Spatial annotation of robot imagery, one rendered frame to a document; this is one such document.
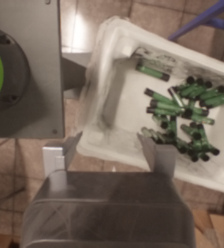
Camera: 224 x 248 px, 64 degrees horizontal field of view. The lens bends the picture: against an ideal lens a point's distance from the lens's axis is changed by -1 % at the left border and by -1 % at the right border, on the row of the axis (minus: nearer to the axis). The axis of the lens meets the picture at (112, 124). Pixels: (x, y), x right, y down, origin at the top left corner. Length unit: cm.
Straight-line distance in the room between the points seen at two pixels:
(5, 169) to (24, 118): 127
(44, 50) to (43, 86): 6
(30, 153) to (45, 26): 122
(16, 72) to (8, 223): 168
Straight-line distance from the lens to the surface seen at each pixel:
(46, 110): 36
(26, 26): 38
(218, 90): 82
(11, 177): 166
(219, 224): 162
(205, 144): 83
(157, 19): 134
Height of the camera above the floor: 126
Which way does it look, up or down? 76 degrees down
